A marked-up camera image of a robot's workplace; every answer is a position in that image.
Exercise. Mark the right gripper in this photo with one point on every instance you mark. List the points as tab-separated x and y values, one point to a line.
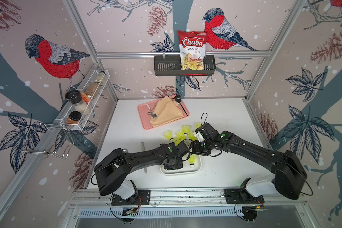
194	149

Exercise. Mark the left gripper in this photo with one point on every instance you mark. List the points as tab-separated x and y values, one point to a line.
180	166

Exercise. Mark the yellow shuttlecock four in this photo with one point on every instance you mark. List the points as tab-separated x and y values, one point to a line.
192	160

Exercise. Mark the yellow shuttlecock three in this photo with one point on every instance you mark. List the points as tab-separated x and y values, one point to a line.
180	135

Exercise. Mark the white storage box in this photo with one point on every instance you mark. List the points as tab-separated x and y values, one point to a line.
186	169

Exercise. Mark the yellow shuttlecock two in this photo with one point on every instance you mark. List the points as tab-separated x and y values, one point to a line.
186	129

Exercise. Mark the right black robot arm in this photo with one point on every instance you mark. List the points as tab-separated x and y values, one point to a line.
287	173

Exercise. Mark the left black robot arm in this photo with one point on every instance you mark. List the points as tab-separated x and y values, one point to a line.
112	171

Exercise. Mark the yellow shuttlecock six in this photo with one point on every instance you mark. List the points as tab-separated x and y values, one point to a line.
192	136

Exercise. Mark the yellow shuttlecock five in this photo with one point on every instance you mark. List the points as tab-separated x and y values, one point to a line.
168	135

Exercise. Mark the kitchen knife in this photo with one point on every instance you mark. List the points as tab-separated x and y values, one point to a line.
143	149

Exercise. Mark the yellow cloth napkin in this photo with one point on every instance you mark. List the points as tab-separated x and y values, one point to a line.
167	111

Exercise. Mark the pink plastic tray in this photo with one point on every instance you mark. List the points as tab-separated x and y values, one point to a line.
145	118

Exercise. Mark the black ladle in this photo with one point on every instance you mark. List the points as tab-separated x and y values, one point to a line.
179	100

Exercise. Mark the tall spice bottle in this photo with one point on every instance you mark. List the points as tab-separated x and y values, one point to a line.
96	85

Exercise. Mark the chuba cassava chips bag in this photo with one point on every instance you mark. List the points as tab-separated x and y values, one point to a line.
192	46

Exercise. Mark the small orange spice jar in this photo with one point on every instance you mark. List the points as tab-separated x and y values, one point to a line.
74	117

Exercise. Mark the black lid spice jar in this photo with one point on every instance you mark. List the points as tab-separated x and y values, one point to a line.
75	98

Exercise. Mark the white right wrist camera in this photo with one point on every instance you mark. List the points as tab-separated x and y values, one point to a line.
201	136

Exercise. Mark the white handled spoon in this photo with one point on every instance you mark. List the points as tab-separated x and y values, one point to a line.
151	113

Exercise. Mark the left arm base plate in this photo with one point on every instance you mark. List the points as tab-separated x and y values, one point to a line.
142	197

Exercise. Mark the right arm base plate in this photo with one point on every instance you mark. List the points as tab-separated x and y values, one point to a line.
238	196

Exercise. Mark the black wall basket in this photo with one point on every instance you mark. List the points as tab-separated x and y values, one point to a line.
175	66

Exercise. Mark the clear wall shelf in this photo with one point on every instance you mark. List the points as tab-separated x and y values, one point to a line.
80	126

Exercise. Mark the wire hook rack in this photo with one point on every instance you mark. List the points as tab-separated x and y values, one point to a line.
57	142

